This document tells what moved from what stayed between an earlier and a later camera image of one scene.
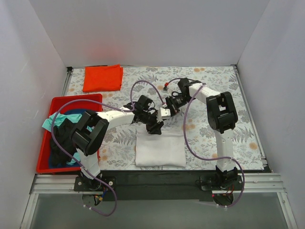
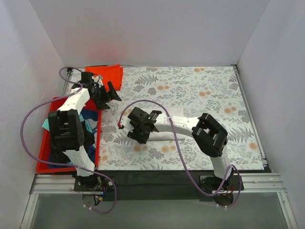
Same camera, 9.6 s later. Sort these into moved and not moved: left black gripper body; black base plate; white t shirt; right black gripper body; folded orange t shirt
Moved: left black gripper body; white t shirt; right black gripper body
Not moved: black base plate; folded orange t shirt
